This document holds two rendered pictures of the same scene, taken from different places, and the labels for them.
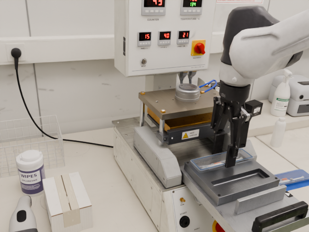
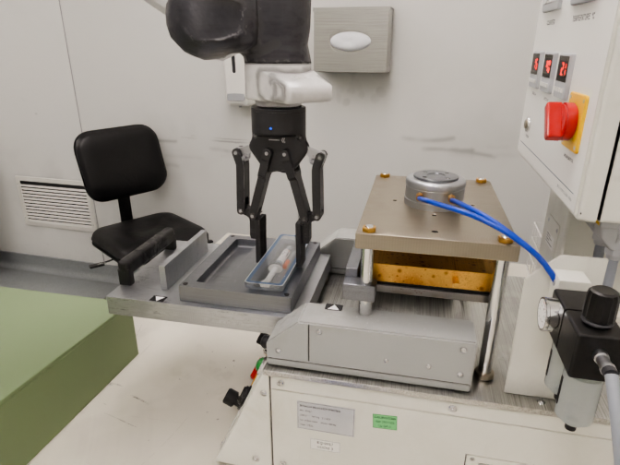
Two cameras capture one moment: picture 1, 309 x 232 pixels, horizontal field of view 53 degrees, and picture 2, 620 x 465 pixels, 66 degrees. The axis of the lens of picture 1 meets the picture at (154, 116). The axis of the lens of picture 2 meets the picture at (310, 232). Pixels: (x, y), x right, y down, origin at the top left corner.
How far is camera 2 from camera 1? 1.40 m
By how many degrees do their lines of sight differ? 112
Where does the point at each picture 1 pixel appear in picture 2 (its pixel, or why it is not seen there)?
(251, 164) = (241, 283)
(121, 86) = not seen: outside the picture
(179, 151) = (399, 304)
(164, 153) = (351, 233)
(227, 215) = (211, 246)
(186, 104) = (399, 194)
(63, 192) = not seen: hidden behind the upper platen
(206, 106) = (371, 202)
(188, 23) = (578, 33)
